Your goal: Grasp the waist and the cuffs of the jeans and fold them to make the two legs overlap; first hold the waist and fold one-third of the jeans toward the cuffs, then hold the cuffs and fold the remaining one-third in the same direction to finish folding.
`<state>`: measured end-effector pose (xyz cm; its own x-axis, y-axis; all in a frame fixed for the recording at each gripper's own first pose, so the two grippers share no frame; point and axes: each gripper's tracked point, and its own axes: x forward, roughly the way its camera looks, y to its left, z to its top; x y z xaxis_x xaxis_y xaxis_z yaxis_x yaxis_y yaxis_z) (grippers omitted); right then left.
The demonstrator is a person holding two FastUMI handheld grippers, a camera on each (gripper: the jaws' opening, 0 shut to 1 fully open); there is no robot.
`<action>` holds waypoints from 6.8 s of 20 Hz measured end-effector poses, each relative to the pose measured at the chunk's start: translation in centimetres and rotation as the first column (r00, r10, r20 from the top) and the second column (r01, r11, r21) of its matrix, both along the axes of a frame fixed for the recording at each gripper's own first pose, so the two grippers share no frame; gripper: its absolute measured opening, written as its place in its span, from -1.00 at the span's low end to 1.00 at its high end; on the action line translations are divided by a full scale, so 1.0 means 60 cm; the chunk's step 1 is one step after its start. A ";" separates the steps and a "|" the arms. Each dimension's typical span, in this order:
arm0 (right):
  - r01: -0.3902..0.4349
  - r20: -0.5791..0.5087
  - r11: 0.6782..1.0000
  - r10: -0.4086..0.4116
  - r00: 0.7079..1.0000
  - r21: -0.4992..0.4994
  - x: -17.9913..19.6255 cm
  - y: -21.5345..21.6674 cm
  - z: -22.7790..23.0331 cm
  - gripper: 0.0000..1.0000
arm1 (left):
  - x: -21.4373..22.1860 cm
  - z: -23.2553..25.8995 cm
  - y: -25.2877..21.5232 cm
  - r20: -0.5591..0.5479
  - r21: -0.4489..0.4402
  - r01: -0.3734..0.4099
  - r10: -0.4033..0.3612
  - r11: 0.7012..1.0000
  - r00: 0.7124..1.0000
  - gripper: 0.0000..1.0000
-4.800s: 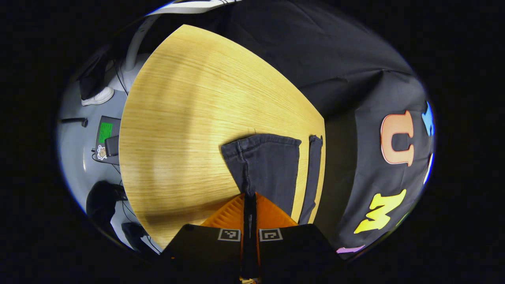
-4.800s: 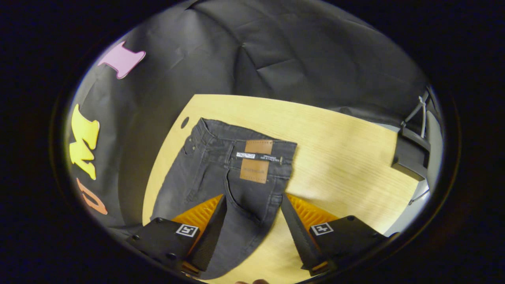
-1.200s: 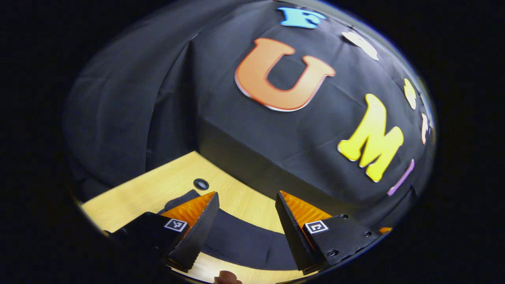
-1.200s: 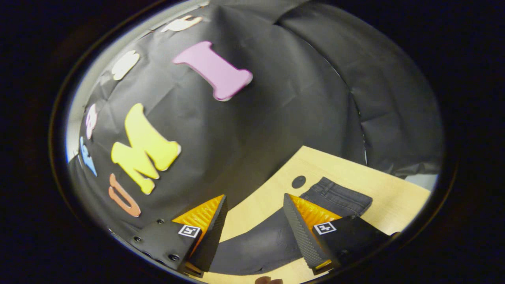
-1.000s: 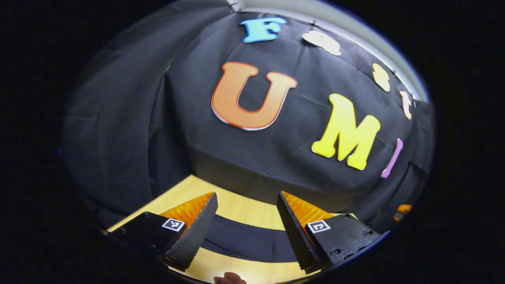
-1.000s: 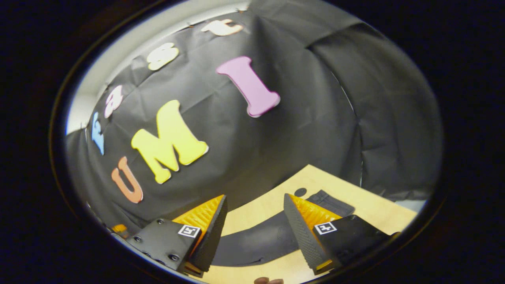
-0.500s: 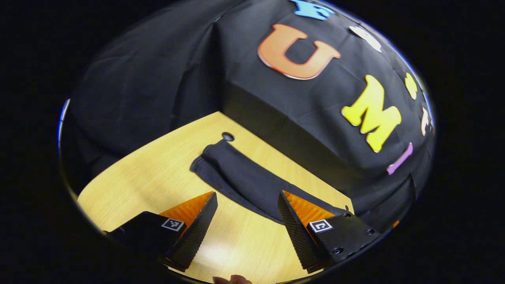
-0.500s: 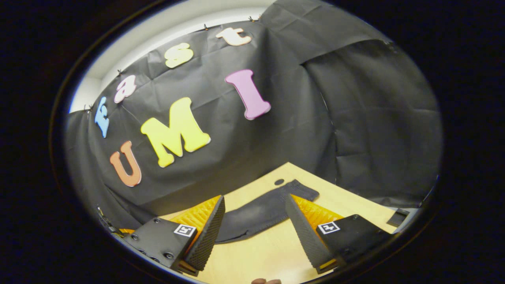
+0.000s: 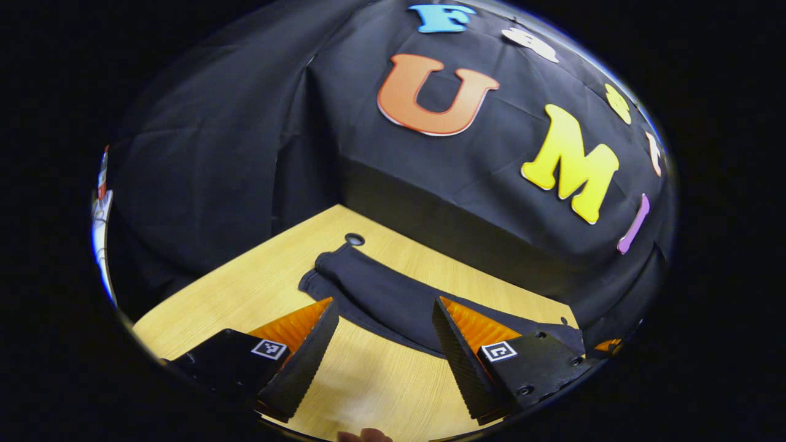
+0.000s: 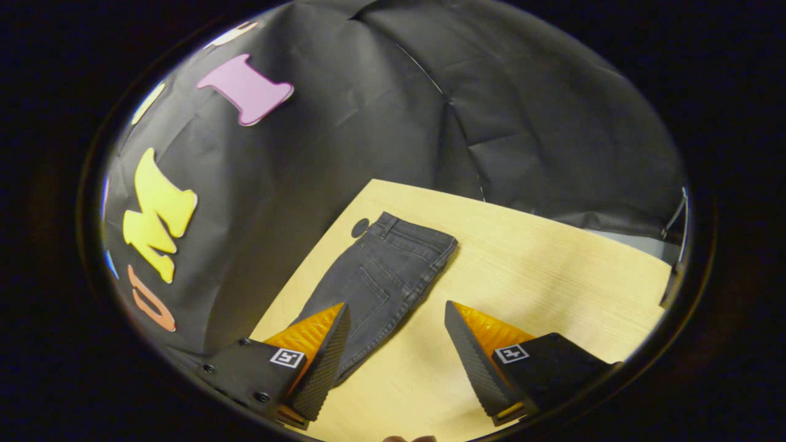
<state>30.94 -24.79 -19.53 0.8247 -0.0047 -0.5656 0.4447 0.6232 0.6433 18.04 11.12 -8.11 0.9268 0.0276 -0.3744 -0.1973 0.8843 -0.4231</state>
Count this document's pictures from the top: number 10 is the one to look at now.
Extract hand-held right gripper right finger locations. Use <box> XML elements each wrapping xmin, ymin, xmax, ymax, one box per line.
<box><xmin>445</xmin><ymin>300</ymin><xmax>622</xmax><ymax>427</ymax></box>

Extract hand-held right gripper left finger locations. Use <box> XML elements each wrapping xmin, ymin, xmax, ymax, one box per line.
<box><xmin>195</xmin><ymin>302</ymin><xmax>352</xmax><ymax>430</ymax></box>

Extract black jeans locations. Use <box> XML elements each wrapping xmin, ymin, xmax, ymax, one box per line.
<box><xmin>289</xmin><ymin>212</ymin><xmax>459</xmax><ymax>387</ymax></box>

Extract black backdrop cloth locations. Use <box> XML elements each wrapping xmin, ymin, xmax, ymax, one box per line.
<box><xmin>101</xmin><ymin>0</ymin><xmax>687</xmax><ymax>357</ymax></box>

